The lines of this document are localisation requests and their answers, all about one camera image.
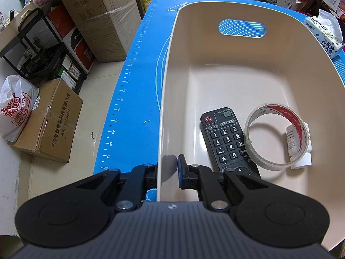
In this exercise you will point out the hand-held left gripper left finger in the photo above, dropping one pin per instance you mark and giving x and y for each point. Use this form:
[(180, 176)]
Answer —
[(149, 173)]

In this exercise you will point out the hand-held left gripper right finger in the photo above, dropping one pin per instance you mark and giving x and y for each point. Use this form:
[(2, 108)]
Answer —
[(181, 171)]

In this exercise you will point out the black remote control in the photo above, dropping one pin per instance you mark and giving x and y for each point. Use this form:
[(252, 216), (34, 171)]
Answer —
[(223, 137)]

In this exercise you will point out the clear tape roll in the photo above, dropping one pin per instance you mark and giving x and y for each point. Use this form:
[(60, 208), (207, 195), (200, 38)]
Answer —
[(272, 165)]

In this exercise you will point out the beige plastic storage basket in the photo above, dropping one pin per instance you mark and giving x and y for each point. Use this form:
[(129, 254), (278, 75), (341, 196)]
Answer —
[(229, 86)]

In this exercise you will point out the small white bottle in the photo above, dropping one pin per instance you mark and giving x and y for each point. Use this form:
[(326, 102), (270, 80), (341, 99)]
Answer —
[(307, 159)]

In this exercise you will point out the blue silicone baking mat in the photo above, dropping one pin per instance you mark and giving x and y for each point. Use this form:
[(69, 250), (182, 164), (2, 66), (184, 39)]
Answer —
[(140, 86)]

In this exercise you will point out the cardboard box with black print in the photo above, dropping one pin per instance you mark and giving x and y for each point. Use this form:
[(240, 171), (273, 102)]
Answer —
[(54, 121)]

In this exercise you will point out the white and red appliance box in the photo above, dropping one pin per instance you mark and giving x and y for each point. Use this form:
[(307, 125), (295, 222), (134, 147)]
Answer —
[(80, 51)]

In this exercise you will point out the plastic-wrapped cardboard box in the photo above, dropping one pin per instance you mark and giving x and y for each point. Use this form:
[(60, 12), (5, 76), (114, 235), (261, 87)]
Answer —
[(113, 37)]

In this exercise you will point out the white plastic bag red print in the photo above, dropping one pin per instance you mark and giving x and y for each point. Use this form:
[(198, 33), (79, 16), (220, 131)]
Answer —
[(13, 105)]

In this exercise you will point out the black metal cart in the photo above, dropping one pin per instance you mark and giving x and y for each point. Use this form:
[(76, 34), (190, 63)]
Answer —
[(40, 56)]

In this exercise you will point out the white tissue pack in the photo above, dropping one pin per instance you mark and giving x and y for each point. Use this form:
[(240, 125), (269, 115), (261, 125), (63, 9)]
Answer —
[(323, 37)]

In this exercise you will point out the open cardboard box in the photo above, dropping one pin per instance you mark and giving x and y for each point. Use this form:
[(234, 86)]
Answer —
[(13, 32)]

